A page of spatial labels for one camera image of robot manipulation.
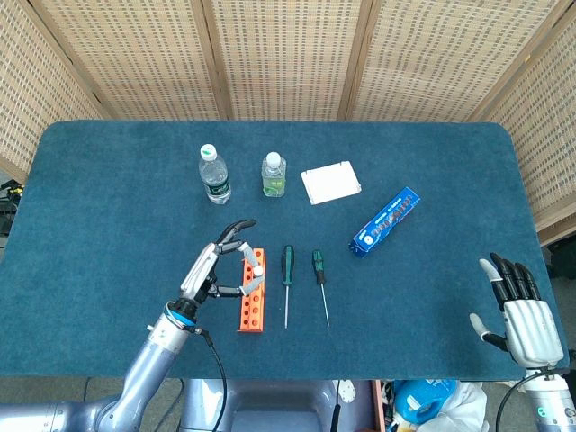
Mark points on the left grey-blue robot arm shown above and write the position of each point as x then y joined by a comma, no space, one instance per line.
153,355

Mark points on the blue cookie box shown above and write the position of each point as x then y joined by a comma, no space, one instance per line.
382,225

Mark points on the white plastic tray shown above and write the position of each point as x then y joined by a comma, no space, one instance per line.
330,183

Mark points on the woven bamboo folding screen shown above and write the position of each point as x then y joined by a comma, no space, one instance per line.
288,58

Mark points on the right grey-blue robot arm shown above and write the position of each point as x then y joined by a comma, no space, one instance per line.
549,400

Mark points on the brown wooden crate edge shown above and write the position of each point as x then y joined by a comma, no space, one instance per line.
379,405

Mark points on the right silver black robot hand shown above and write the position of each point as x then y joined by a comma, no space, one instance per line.
533,333

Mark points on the white round perforated plate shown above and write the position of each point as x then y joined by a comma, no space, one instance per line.
347,392

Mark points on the orange plastic tool rack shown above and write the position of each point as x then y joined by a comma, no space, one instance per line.
253,312

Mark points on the lime drink bottle white cap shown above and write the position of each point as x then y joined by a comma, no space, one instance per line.
274,180

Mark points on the water bottle dark green label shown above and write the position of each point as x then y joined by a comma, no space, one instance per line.
216,180

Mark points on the long green black screwdriver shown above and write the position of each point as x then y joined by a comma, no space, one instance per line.
288,265

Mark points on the grey-blue robot torso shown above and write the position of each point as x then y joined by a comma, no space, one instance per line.
270,405

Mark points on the blue carpet table mat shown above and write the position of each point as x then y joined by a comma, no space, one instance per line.
112,225

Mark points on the blue white plastic container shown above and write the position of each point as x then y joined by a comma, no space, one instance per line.
418,398

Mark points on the short green black screwdriver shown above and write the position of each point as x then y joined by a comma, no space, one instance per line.
318,265

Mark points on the white plastic bag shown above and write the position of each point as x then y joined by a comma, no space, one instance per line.
468,400

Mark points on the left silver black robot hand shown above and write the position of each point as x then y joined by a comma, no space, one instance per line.
200,270

